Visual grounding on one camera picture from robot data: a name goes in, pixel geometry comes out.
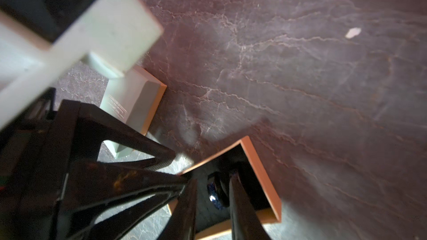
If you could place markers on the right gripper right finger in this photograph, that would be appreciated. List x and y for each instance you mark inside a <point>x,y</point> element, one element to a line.
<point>245,223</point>

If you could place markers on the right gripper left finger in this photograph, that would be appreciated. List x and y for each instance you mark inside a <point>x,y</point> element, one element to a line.
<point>181,225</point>

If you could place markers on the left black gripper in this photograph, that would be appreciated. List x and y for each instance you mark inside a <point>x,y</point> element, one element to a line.
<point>35,155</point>

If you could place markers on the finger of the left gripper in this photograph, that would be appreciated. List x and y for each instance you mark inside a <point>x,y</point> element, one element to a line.
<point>103,201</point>
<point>95,126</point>

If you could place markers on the pale green lift-off lid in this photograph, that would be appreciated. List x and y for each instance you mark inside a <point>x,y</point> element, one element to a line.
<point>134,98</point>

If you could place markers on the orange black box base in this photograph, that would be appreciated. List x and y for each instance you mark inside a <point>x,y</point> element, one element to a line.
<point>212,211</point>

